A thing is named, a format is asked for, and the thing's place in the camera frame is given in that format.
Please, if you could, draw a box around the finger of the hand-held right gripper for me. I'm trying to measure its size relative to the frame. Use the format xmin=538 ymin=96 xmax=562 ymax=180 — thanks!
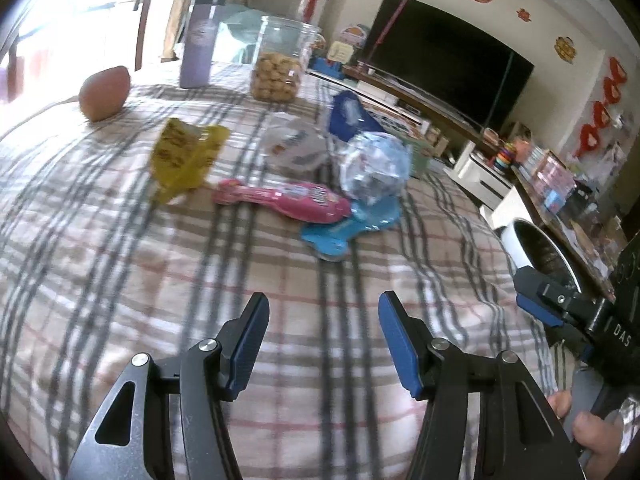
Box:
xmin=516 ymin=292 xmax=566 ymax=328
xmin=514 ymin=266 xmax=581 ymax=296

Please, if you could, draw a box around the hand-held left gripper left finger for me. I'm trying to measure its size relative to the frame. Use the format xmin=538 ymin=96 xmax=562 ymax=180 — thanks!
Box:
xmin=65 ymin=291 xmax=271 ymax=480

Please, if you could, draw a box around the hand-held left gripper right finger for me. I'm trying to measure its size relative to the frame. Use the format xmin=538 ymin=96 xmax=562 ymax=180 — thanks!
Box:
xmin=378 ymin=290 xmax=586 ymax=480

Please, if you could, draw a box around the white and black trash bin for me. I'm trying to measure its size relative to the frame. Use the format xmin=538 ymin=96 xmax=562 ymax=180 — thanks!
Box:
xmin=500 ymin=217 xmax=586 ymax=293

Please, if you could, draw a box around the pink snack wrapper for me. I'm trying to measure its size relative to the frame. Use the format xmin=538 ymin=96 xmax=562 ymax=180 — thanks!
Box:
xmin=212 ymin=178 xmax=352 ymax=224

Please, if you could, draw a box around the white cartoon plastic bag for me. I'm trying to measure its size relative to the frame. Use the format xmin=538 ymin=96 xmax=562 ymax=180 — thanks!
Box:
xmin=262 ymin=112 xmax=328 ymax=170

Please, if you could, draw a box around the person's right hand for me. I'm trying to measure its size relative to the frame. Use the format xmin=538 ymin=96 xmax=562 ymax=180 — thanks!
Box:
xmin=547 ymin=391 xmax=628 ymax=456

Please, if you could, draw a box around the marble top coffee table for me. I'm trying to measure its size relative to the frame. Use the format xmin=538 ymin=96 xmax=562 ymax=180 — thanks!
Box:
xmin=490 ymin=165 xmax=626 ymax=301

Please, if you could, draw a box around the pink plastic box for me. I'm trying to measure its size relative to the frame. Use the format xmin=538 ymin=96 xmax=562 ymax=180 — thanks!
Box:
xmin=532 ymin=155 xmax=576 ymax=196

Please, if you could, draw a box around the white television stand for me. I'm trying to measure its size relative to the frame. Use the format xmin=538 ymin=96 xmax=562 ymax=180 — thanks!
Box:
xmin=305 ymin=65 xmax=516 ymax=211

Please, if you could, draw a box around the light blue wrapper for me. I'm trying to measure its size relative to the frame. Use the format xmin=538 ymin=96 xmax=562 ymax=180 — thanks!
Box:
xmin=300 ymin=195 xmax=402 ymax=263

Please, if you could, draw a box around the crumpled clear plastic bag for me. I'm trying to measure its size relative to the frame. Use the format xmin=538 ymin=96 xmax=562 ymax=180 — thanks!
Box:
xmin=339 ymin=131 xmax=412 ymax=206

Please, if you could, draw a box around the colourful flat game box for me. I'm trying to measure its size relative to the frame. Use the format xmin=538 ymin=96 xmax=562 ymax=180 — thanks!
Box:
xmin=360 ymin=97 xmax=426 ymax=136

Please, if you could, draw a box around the yellow snack wrapper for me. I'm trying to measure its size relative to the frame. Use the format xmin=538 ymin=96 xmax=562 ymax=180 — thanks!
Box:
xmin=151 ymin=117 xmax=232 ymax=205

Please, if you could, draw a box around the black flat television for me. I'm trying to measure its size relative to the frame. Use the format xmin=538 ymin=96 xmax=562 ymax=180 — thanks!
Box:
xmin=361 ymin=0 xmax=536 ymax=132

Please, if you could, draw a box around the clear cookie jar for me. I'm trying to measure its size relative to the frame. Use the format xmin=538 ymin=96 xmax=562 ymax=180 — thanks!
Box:
xmin=249 ymin=15 xmax=322 ymax=103

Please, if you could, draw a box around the blue toy set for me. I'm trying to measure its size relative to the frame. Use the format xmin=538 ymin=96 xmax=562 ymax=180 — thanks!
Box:
xmin=310 ymin=57 xmax=346 ymax=78

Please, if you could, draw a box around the red apple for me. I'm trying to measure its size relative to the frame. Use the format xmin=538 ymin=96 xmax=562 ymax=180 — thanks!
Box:
xmin=79 ymin=66 xmax=132 ymax=122

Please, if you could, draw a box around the pink arched toy sign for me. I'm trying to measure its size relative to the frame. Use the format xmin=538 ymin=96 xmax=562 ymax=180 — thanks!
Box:
xmin=340 ymin=24 xmax=371 ymax=48

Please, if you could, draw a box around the purple water bottle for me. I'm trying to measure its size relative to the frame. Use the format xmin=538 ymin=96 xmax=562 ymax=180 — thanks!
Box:
xmin=179 ymin=0 xmax=223 ymax=89

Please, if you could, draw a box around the sliding glass balcony door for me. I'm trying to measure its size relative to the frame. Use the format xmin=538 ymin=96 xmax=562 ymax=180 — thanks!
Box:
xmin=0 ymin=0 xmax=166 ymax=106

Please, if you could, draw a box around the yellow figure wall sticker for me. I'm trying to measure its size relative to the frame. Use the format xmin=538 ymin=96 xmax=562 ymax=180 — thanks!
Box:
xmin=554 ymin=35 xmax=576 ymax=64

